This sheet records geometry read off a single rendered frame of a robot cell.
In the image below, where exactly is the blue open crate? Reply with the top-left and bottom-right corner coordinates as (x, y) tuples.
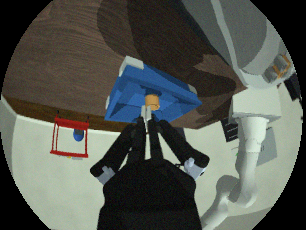
(104, 55), (202, 123)

